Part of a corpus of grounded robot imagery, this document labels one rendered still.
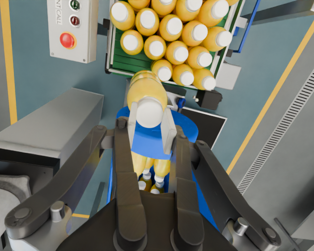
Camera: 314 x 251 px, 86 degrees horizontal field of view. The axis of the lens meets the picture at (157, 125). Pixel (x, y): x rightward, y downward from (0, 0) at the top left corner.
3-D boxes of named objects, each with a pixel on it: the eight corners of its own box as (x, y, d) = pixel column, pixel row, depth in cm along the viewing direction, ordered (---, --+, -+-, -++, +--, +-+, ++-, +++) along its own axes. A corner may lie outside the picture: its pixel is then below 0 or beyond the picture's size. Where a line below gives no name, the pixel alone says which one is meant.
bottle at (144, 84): (130, 98, 43) (125, 131, 26) (130, 68, 40) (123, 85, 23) (158, 98, 43) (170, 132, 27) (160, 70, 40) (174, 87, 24)
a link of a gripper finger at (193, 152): (177, 146, 16) (207, 151, 16) (171, 123, 20) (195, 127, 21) (173, 159, 16) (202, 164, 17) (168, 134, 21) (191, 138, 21)
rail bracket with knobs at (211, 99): (189, 99, 76) (195, 107, 67) (194, 83, 73) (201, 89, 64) (209, 103, 77) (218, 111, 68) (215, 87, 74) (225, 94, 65)
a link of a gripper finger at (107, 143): (123, 153, 16) (90, 149, 15) (127, 128, 20) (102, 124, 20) (125, 139, 15) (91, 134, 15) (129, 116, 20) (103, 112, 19)
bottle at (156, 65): (147, 67, 68) (148, 75, 52) (157, 53, 66) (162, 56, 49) (160, 78, 71) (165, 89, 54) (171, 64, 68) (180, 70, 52)
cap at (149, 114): (135, 122, 26) (135, 127, 24) (135, 97, 24) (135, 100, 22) (161, 122, 26) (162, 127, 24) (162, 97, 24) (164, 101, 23)
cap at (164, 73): (155, 74, 52) (155, 75, 50) (162, 63, 51) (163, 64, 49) (165, 82, 53) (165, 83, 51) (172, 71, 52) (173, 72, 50)
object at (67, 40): (61, 46, 46) (59, 46, 45) (61, 31, 44) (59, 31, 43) (75, 49, 46) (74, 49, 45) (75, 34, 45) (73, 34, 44)
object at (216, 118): (141, 201, 231) (140, 211, 217) (176, 100, 170) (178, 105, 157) (176, 206, 240) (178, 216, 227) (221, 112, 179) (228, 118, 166)
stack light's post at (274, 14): (196, 33, 145) (309, 10, 46) (198, 28, 143) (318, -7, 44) (201, 34, 145) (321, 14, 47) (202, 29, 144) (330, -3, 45)
